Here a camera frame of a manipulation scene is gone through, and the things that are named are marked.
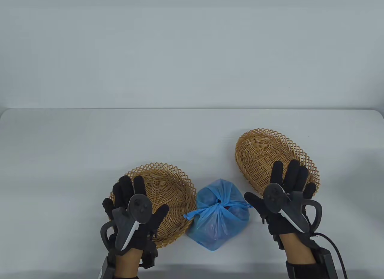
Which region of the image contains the dark grey right hand controller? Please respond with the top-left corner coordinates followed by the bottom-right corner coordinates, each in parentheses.
top-left (263, 183), bottom-right (323, 234)

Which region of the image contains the round wicker basket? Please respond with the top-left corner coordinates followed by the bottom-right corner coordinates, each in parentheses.
top-left (109, 162), bottom-right (197, 249)

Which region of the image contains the person's right forearm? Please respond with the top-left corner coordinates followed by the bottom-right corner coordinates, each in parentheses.
top-left (279, 233), bottom-right (319, 279)

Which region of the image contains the person's left hand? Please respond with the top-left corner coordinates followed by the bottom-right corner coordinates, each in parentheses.
top-left (102, 176), bottom-right (170, 269)

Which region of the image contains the person's right hand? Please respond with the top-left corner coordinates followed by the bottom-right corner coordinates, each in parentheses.
top-left (244, 160), bottom-right (318, 249)

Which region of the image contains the black left wrist box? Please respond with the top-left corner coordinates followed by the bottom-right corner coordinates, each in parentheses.
top-left (97, 255), bottom-right (116, 279)

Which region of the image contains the black right wrist box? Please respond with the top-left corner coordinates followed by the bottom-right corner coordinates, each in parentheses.
top-left (315, 247), bottom-right (339, 279)

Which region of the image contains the oval wicker basket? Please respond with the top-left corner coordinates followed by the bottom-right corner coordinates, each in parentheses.
top-left (235, 128), bottom-right (320, 200)

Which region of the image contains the black wrist box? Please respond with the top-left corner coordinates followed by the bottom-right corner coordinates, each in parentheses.
top-left (315, 247), bottom-right (339, 279)
top-left (97, 255), bottom-right (116, 279)

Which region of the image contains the black cable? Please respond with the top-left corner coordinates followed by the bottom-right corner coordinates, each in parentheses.
top-left (312, 232), bottom-right (348, 279)

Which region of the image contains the blue plastic bag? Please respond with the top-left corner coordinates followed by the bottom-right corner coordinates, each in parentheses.
top-left (183, 179), bottom-right (252, 252)

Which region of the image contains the person's left forearm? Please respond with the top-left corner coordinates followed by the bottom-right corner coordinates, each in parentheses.
top-left (115, 248), bottom-right (142, 279)

